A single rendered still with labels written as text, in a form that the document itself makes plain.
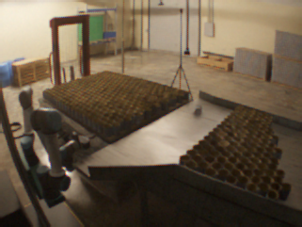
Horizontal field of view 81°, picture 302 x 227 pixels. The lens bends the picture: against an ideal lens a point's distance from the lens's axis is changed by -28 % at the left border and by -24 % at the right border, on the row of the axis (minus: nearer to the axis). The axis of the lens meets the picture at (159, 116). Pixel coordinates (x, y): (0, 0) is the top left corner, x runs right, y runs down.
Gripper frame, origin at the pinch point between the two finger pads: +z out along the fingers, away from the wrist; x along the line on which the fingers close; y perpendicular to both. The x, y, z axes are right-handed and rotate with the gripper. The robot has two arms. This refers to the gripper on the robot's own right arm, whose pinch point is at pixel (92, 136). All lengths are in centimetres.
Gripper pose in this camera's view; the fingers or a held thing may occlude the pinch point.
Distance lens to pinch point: 161.1
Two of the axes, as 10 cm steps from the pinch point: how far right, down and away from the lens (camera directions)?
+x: 8.3, 2.7, -4.9
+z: 5.6, -3.4, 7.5
